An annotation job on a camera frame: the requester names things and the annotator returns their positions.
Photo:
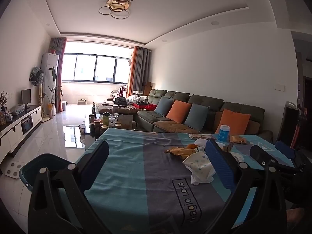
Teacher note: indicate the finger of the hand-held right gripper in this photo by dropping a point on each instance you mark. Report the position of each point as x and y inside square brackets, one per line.
[263, 156]
[285, 149]

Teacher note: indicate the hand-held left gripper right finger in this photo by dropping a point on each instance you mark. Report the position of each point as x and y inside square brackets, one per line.
[220, 165]

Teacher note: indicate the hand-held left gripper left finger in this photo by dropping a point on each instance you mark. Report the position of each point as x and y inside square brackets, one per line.
[96, 165]

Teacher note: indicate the teal plastic bin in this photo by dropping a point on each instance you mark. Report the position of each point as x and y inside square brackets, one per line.
[26, 174]

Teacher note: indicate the crumpled patterned paper cup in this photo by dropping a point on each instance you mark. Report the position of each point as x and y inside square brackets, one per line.
[199, 165]

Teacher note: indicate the black folding panel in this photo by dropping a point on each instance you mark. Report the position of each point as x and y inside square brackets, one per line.
[287, 124]

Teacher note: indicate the white crumpled tissue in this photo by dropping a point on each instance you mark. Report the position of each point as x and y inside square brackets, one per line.
[202, 143]

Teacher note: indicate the white cup with blue label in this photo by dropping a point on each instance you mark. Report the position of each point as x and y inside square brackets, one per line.
[223, 132]

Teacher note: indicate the flat printed snack packet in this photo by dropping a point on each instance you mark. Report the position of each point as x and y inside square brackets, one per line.
[198, 136]

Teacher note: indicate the wicker basket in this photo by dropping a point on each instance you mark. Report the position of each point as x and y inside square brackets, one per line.
[84, 129]

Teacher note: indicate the glass coffee table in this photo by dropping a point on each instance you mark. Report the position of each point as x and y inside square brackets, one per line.
[109, 126]

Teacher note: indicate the blue grey tablecloth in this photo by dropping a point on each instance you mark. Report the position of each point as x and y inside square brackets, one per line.
[136, 175]

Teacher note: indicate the orange cushion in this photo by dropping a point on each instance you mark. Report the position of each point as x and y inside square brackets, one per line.
[178, 111]
[232, 121]

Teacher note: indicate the blue cushion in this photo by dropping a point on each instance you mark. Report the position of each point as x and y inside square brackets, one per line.
[163, 106]
[196, 117]

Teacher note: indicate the dark green sofa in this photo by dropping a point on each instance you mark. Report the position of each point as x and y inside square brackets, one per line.
[207, 102]

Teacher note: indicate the small wooden stool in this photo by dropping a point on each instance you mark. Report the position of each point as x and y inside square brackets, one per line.
[82, 101]

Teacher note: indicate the pile of clothes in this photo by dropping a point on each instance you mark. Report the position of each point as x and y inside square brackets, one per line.
[121, 101]

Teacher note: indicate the tall leafy potted plant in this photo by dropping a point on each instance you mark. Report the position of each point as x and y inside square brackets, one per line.
[50, 107]

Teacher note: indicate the white bathroom scale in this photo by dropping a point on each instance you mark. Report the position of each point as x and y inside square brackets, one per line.
[12, 170]

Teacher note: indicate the white black tv cabinet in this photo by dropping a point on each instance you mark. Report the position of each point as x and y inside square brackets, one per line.
[14, 126]

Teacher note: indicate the plastic covered box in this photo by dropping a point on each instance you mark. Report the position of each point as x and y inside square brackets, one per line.
[17, 109]

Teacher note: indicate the small black monitor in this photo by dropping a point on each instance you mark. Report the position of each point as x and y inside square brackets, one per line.
[26, 97]

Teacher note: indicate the large black framed window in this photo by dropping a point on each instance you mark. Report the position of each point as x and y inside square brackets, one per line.
[95, 67]

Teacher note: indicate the grey and red curtain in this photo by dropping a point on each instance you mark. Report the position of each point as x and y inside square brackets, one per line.
[59, 73]

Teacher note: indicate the blue white ceramic jar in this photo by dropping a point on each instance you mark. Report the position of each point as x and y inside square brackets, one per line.
[9, 117]

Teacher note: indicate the white standing air conditioner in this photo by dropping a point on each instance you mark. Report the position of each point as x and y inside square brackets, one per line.
[48, 78]

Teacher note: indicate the grey and orange curtain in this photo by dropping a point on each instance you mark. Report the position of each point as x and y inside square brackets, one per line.
[139, 70]

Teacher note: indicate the covered standing fan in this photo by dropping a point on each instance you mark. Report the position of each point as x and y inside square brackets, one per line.
[36, 75]

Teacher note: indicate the plant in blue vase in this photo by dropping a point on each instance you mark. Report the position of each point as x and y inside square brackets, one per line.
[3, 101]

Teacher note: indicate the small potted plant red pot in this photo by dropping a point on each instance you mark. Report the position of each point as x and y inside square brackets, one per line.
[53, 50]

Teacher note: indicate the white wall switch plate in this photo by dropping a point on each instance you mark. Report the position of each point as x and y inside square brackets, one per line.
[279, 87]

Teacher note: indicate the wooden photo frame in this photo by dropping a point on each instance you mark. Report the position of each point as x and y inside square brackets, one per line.
[2, 119]

